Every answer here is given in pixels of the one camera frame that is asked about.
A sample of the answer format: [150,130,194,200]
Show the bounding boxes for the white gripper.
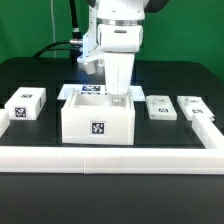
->
[98,24,143,106]

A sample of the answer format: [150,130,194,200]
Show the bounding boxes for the white cabinet body box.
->
[61,90,135,145]

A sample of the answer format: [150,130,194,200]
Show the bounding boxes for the white cabinet door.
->
[146,95,177,120]
[177,96,215,121]

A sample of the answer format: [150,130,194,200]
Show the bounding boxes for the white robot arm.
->
[80,0,169,105]

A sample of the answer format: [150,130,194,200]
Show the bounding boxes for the white cabinet top box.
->
[4,87,46,120]

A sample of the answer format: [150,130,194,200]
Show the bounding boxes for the white marker sheet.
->
[57,84,145,102]

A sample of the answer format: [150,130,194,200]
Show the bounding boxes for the white U-shaped fence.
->
[0,114,224,175]

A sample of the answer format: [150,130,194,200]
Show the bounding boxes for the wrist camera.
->
[83,62,97,75]

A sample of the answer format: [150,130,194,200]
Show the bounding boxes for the black cable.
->
[32,0,83,58]

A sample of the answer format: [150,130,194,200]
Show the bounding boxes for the white cable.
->
[49,0,56,58]

